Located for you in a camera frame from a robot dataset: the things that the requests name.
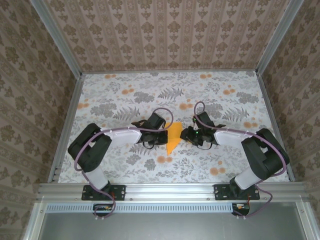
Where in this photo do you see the aluminium side rail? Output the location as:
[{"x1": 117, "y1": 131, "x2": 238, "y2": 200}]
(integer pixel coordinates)
[
  {"x1": 256, "y1": 72, "x2": 296, "y2": 182},
  {"x1": 47, "y1": 73, "x2": 85, "y2": 183}
]

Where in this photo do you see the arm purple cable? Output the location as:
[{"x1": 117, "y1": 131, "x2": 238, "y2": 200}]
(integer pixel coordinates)
[
  {"x1": 194, "y1": 101, "x2": 288, "y2": 221},
  {"x1": 74, "y1": 107, "x2": 175, "y2": 222}
]

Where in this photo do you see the grey metal panel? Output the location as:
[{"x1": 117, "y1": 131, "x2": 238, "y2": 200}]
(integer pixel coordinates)
[{"x1": 37, "y1": 202, "x2": 311, "y2": 240}]

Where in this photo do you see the aluminium upright post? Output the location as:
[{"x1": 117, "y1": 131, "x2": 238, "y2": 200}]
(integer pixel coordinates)
[
  {"x1": 31, "y1": 0, "x2": 83, "y2": 77},
  {"x1": 256, "y1": 0, "x2": 306, "y2": 76}
]

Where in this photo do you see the small circuit board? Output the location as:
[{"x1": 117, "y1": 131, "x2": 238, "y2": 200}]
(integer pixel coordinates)
[
  {"x1": 93, "y1": 203, "x2": 114, "y2": 217},
  {"x1": 231, "y1": 202, "x2": 251, "y2": 216}
]

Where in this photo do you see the floral table cover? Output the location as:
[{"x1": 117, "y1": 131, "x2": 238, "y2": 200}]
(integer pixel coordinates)
[{"x1": 53, "y1": 71, "x2": 291, "y2": 184}]

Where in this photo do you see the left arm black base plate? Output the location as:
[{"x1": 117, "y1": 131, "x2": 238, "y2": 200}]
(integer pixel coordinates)
[{"x1": 82, "y1": 184, "x2": 126, "y2": 201}]

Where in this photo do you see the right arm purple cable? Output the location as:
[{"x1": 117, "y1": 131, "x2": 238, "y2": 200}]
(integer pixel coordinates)
[{"x1": 194, "y1": 101, "x2": 288, "y2": 221}]

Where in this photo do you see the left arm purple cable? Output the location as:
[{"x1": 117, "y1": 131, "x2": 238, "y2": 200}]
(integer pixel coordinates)
[{"x1": 74, "y1": 107, "x2": 175, "y2": 222}]

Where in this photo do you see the slotted grey cable duct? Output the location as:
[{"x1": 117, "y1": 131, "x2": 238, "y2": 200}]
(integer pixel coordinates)
[{"x1": 46, "y1": 202, "x2": 235, "y2": 213}]

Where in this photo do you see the orange paper sheet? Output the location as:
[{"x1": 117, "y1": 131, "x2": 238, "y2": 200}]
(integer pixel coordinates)
[{"x1": 165, "y1": 121, "x2": 183, "y2": 156}]

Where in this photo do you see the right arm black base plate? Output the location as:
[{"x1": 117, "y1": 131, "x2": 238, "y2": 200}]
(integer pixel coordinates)
[{"x1": 213, "y1": 184, "x2": 261, "y2": 201}]

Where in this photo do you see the aluminium frame cross rail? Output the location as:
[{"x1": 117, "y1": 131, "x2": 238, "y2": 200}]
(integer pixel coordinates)
[{"x1": 37, "y1": 181, "x2": 310, "y2": 203}]

